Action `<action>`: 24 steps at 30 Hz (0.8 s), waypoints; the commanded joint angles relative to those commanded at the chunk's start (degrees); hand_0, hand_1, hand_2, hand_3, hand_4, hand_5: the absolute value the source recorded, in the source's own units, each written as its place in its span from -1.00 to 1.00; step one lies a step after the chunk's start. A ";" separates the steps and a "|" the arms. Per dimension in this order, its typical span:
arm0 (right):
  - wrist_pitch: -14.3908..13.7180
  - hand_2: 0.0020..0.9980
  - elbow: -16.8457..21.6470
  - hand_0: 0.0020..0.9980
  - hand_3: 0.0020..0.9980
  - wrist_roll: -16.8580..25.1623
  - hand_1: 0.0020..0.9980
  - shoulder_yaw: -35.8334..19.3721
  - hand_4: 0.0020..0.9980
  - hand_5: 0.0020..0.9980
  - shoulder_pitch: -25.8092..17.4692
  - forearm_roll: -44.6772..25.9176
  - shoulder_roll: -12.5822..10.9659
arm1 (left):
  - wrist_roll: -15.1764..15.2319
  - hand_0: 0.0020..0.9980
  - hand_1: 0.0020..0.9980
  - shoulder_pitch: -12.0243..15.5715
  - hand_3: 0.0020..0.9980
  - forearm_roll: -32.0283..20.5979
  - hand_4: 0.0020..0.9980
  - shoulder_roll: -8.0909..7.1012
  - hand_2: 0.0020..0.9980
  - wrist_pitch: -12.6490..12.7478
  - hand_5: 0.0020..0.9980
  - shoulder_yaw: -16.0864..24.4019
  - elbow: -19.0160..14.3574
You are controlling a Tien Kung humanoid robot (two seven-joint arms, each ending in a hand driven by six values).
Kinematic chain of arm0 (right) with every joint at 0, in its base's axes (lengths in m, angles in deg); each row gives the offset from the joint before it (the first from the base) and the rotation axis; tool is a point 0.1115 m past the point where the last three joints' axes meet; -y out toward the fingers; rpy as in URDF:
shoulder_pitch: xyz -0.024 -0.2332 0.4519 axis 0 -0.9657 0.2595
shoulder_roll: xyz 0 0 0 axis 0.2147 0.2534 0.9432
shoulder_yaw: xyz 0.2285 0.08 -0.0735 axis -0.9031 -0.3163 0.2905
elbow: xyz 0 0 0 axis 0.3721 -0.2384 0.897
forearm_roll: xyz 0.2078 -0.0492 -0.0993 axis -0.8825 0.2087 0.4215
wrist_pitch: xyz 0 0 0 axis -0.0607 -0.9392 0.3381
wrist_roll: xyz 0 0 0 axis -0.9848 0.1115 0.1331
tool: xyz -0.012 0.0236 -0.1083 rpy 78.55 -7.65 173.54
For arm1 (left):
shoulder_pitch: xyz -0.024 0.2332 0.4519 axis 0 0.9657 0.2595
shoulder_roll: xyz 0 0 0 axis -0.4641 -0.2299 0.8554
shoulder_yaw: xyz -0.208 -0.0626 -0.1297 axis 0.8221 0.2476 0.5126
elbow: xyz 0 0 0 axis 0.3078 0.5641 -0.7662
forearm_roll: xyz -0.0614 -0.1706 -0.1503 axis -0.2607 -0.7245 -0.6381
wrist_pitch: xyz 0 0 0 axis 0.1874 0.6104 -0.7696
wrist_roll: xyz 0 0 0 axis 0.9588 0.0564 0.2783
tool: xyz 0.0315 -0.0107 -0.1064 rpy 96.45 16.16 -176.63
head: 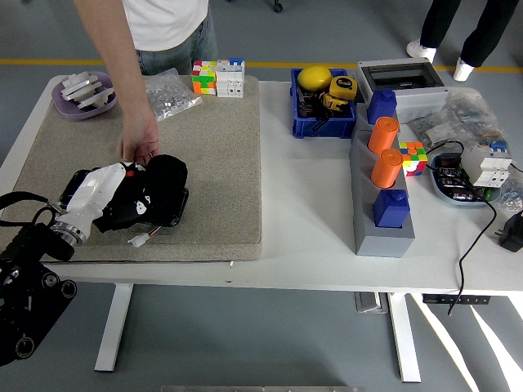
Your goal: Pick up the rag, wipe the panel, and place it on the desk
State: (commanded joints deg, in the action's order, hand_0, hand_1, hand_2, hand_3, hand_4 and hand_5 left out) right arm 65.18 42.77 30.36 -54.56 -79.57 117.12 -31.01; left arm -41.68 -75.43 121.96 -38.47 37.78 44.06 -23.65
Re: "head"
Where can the person's right hand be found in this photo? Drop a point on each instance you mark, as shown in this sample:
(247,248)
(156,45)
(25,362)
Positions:
(141,139)

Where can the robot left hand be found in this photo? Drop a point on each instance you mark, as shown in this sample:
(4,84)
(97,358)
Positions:
(94,192)

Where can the black glossy panel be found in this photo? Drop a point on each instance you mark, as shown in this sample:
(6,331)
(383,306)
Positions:
(175,212)

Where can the person's right forearm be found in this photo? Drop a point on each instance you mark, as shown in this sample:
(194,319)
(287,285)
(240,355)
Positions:
(110,57)

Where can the black table control panel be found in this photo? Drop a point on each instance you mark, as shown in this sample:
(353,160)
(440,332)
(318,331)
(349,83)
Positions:
(437,299)

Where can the clear bag of screws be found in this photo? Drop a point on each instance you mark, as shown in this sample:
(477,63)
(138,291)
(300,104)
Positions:
(175,98)

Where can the purple plastic tray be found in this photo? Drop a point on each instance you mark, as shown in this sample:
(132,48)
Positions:
(77,113)

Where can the white metal bar stack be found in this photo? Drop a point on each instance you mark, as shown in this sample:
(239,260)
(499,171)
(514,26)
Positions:
(79,84)

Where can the grey-brown felt mat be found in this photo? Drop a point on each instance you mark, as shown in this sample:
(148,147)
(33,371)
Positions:
(220,163)

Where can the colourful puzzle cube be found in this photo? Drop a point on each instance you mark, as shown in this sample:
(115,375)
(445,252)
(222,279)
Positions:
(204,79)
(414,161)

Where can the white circuit breaker block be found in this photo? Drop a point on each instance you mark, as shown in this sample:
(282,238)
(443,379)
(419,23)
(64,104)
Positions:
(487,167)
(229,81)

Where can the person in jeans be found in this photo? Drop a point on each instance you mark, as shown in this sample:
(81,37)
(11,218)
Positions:
(167,24)

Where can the white table leg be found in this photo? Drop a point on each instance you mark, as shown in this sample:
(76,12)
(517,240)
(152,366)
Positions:
(114,326)
(402,335)

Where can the blue plastic bin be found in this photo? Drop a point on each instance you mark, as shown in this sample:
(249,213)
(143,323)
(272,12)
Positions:
(323,127)

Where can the yellow oval ball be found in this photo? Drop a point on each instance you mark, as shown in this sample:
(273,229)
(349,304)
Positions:
(314,77)

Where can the black chair caster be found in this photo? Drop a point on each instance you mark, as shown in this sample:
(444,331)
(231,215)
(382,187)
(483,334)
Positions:
(277,6)

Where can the yellow round tape measure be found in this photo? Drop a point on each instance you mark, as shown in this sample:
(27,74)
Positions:
(343,85)

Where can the orange cylinder peg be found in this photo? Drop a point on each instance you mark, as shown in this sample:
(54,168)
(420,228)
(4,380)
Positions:
(385,170)
(383,137)

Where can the blue square peg block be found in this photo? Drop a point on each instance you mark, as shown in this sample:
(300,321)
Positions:
(391,210)
(383,106)

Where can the grey stepped block holder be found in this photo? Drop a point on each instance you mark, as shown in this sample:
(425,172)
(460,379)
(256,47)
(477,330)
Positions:
(385,245)

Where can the grey under-table control box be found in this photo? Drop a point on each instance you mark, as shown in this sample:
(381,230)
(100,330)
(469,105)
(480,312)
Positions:
(369,302)

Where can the small clear labelled bag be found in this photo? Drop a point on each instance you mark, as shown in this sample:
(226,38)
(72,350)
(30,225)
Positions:
(437,132)

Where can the dark circuit boards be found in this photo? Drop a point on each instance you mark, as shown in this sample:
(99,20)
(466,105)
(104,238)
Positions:
(449,175)

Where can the light blue tray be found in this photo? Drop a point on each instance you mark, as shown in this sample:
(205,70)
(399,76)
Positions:
(461,203)

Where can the large clear parts bag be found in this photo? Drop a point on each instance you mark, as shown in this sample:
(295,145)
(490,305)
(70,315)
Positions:
(470,110)

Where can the person in black trousers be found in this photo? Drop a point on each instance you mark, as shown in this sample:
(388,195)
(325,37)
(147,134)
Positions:
(470,32)

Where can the clear bag of rings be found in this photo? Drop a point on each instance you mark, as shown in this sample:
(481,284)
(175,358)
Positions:
(512,200)

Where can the black power adapter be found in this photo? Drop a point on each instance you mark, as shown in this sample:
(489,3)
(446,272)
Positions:
(515,232)

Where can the white T-shaped bracket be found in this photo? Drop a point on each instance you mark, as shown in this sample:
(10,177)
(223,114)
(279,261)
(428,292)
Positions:
(96,101)

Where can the grey electrical enclosure box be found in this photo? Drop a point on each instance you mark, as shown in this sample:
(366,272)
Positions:
(421,98)

